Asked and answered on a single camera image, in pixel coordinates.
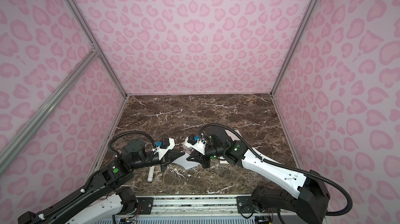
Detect green floral letter paper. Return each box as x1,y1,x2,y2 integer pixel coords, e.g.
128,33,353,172
172,153,199,170

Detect cream white envelope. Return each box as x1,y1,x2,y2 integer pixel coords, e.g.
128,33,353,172
221,130,249,167

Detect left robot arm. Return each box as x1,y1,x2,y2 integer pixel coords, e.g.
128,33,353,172
18,138,185,224

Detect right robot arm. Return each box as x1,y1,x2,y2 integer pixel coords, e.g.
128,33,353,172
184,126,330,224

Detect white glue stick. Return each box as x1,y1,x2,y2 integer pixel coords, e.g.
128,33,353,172
147,166,155,182

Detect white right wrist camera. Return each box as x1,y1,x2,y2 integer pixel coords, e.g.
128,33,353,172
184,134,207,155

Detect metal base rail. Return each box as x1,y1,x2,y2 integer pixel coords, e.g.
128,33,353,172
93,194,282,224

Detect black right corrugated cable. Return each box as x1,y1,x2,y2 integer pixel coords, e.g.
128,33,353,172
198,123,353,217

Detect aluminium diagonal frame bar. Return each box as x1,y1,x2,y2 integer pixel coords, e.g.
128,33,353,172
1,48,99,175

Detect aluminium corner frame post left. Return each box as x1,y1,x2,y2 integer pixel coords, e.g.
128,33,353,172
64,0,128,99

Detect aluminium corner frame post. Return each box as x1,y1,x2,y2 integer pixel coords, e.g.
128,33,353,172
64,0,128,99
270,0,320,98

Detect aluminium corner frame post right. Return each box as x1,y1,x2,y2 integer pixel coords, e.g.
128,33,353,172
270,0,320,98

